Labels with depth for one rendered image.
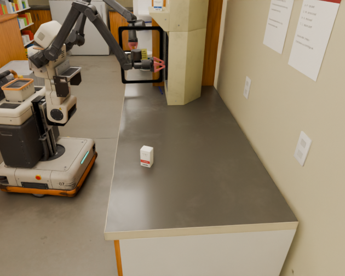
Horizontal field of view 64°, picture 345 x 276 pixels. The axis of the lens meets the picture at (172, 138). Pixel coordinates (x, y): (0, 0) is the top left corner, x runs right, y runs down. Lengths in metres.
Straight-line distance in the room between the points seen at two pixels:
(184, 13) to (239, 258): 1.29
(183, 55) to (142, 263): 1.19
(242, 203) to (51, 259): 1.48
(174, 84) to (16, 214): 1.66
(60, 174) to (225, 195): 1.59
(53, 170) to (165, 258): 1.58
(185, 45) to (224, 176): 0.86
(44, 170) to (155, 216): 1.61
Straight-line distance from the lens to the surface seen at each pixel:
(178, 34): 1.73
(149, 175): 1.22
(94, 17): 1.83
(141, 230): 1.01
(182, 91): 1.84
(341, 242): 1.02
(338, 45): 1.00
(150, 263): 1.15
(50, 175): 2.47
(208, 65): 2.21
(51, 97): 2.30
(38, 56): 2.06
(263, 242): 1.17
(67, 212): 2.49
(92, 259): 2.14
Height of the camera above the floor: 1.71
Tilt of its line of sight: 31 degrees down
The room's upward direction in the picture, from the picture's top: 2 degrees clockwise
